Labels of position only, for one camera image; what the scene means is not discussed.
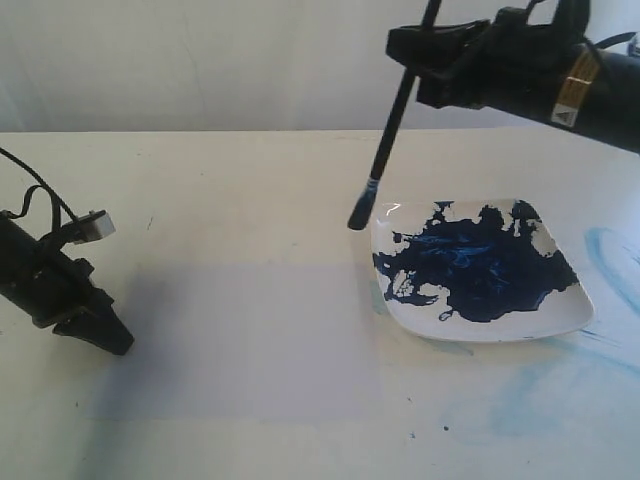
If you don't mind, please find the black paintbrush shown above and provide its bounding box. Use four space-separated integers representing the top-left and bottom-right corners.
346 0 444 232

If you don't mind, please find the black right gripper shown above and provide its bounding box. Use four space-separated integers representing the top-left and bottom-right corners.
386 1 591 109

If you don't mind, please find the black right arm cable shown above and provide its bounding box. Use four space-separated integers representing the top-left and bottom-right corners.
582 30 639 51

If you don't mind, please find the black left camera cable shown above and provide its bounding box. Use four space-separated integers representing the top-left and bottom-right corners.
0 148 81 236

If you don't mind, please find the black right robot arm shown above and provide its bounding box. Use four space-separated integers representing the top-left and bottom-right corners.
386 1 639 152

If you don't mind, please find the white sheet of paper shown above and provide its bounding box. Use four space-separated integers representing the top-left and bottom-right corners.
87 264 382 423

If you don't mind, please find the white square paint plate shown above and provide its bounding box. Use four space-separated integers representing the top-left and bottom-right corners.
370 198 594 343

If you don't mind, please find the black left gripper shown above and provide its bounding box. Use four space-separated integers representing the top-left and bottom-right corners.
9 250 134 356

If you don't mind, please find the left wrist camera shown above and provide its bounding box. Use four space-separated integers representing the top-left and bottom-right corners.
61 210 116 245

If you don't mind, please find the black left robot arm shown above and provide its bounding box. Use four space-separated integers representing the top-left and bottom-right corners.
1 210 134 356

